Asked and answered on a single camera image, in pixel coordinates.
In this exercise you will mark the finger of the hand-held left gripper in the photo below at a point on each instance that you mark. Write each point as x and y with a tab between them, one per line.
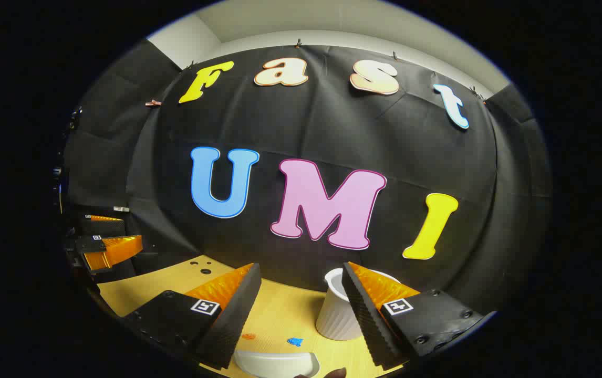
114	249
104	227

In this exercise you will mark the blue paper trash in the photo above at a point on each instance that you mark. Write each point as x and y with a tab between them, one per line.
295	342

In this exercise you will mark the white dustpan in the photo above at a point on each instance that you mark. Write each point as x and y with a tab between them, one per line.
274	365

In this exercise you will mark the white ribbed garbage bin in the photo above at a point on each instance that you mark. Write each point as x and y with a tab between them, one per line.
335	310

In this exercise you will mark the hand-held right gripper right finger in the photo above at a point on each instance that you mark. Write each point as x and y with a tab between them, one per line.
369	320

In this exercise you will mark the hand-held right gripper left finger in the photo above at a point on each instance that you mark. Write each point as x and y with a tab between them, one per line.
232	320

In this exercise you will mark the wooden desktop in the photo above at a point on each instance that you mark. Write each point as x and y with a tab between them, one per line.
285	315

